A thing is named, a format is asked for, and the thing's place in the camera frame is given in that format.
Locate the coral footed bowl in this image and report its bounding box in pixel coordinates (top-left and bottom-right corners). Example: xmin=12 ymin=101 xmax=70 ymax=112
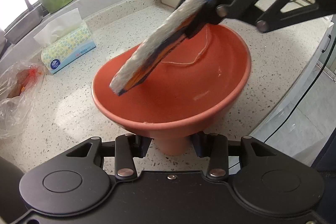
xmin=92 ymin=25 xmax=251 ymax=156

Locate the blue patterned sponge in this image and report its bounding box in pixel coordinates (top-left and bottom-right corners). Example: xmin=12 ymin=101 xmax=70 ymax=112
xmin=109 ymin=0 xmax=207 ymax=96

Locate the tissue pack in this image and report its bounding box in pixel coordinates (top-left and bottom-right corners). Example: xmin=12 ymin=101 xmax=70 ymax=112
xmin=34 ymin=8 xmax=96 ymax=74

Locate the clear plastic bag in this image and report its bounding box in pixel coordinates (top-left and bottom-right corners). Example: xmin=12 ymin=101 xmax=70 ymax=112
xmin=1 ymin=61 xmax=45 ymax=139

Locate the small steel tray left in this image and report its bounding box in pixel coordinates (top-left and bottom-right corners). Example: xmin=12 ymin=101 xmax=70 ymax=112
xmin=5 ymin=4 xmax=43 ymax=44

